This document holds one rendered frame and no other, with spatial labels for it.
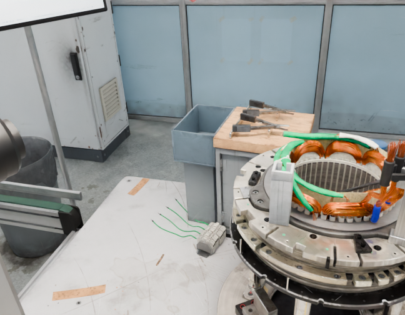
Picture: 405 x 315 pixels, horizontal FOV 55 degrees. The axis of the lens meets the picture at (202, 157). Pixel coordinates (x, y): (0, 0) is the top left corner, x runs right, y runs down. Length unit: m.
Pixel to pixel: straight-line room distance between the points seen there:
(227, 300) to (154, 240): 0.28
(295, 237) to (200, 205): 0.51
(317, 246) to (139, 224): 0.64
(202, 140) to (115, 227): 0.37
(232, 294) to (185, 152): 0.34
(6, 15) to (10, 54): 1.69
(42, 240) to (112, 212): 1.12
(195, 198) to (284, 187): 0.52
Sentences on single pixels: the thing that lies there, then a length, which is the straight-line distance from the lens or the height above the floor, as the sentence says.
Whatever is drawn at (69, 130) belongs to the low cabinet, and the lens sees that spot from 3.03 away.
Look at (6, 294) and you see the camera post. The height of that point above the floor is 1.30.
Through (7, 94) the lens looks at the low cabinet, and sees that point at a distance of 3.22.
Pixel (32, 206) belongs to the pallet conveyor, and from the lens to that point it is 1.32.
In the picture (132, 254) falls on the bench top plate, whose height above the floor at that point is 0.78.
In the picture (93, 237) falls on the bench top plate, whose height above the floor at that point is 0.78.
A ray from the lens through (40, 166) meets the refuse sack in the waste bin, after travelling 2.02.
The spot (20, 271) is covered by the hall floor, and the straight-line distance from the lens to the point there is 2.28.
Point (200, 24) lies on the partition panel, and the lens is 2.98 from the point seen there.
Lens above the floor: 1.46
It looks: 30 degrees down
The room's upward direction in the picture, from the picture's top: 3 degrees counter-clockwise
